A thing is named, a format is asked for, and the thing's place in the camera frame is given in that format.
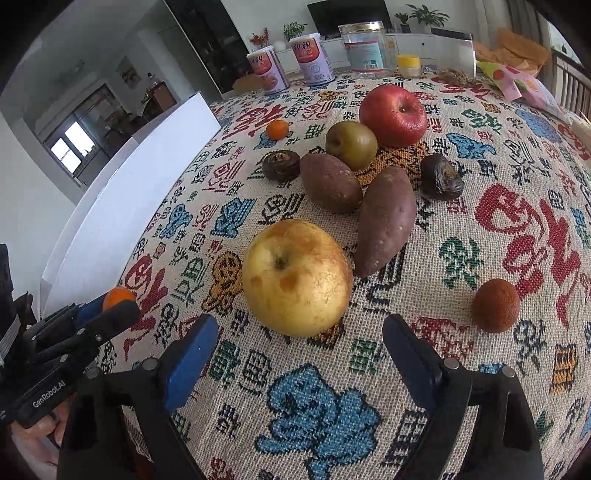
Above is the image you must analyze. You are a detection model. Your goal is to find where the person's left hand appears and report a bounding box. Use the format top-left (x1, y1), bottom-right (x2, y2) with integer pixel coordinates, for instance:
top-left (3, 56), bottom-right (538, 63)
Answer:
top-left (10, 400), bottom-right (70, 466)

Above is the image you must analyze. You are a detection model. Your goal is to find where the red flower vase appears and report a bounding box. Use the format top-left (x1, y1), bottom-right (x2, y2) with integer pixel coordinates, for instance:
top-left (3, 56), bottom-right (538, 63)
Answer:
top-left (249, 27), bottom-right (270, 49)

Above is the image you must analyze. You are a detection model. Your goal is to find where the black television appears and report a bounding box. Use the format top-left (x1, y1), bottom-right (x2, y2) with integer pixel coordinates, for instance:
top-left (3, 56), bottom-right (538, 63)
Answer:
top-left (307, 0), bottom-right (393, 38)

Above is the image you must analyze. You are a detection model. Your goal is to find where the potted green plant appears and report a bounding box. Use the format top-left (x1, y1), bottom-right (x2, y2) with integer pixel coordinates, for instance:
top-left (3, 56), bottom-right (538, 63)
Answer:
top-left (407, 4), bottom-right (450, 34)

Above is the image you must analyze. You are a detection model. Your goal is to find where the yellow bruised apple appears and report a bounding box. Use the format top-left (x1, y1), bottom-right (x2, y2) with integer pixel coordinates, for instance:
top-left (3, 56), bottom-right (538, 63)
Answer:
top-left (242, 219), bottom-right (353, 338)

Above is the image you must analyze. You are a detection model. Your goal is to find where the yellow cloth bundle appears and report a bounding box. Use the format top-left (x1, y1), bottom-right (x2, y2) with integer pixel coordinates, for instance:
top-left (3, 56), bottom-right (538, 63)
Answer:
top-left (473, 27), bottom-right (551, 77)

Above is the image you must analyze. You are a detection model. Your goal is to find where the white cardboard box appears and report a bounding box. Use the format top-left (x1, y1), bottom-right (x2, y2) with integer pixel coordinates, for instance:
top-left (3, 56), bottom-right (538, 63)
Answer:
top-left (40, 93), bottom-right (221, 316)

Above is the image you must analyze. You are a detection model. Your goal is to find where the black display cabinet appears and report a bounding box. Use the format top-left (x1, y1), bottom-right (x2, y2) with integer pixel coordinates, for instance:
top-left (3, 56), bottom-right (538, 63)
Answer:
top-left (165, 0), bottom-right (252, 94)

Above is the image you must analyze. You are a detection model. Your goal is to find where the small yellow lid jar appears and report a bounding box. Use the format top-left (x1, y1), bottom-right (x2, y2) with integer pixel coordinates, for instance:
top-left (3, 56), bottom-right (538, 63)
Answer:
top-left (396, 54), bottom-right (423, 79)

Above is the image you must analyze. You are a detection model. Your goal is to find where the pink canister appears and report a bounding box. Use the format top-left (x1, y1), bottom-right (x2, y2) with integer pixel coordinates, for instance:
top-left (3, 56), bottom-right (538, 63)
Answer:
top-left (246, 46), bottom-right (290, 95)
top-left (290, 32), bottom-right (335, 87)

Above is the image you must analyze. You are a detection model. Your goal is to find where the green brown pear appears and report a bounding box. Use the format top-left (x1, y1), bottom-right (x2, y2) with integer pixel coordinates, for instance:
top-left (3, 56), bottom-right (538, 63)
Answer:
top-left (325, 121), bottom-right (379, 171)

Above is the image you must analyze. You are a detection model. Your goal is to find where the dark mangosteen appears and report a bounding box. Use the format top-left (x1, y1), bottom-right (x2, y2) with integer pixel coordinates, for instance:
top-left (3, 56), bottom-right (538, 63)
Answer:
top-left (421, 153), bottom-right (465, 200)
top-left (262, 150), bottom-right (301, 182)

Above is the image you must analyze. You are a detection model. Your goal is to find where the clear glass jar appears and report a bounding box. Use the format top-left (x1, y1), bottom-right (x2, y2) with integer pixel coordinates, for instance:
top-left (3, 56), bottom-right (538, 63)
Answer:
top-left (339, 21), bottom-right (392, 78)

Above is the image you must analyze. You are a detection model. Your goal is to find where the small orange tangerine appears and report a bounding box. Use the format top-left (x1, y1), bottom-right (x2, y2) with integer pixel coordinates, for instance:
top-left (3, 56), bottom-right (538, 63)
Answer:
top-left (102, 287), bottom-right (136, 311)

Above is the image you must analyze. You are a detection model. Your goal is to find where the left pink canister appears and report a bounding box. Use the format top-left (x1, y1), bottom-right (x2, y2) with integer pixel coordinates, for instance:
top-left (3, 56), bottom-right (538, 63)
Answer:
top-left (246, 46), bottom-right (290, 95)

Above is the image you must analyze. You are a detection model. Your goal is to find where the right pink canister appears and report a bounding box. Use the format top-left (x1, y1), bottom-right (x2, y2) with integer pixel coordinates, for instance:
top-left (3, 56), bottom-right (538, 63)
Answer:
top-left (290, 32), bottom-right (335, 87)

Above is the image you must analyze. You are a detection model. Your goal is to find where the colourful snack bag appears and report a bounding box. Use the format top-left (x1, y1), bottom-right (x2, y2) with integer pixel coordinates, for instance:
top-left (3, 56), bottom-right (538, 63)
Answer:
top-left (476, 61), bottom-right (571, 125)

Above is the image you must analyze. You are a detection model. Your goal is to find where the brown round lychee fruit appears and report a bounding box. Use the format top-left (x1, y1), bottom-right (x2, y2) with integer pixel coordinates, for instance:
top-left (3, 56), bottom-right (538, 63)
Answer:
top-left (471, 279), bottom-right (520, 333)

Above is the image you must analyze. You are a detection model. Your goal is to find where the red apple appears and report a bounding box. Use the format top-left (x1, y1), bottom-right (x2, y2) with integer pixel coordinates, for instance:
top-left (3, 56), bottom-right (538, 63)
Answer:
top-left (359, 85), bottom-right (428, 148)

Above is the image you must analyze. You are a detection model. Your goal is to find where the purple sweet potato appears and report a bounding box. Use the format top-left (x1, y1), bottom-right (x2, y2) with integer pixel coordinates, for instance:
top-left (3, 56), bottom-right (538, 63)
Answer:
top-left (353, 166), bottom-right (417, 278)
top-left (300, 153), bottom-right (363, 214)

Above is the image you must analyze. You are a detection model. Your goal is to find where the patterned woven tablecloth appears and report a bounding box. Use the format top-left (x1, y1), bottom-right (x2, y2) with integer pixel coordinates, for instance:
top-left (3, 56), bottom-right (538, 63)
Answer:
top-left (97, 75), bottom-right (590, 479)

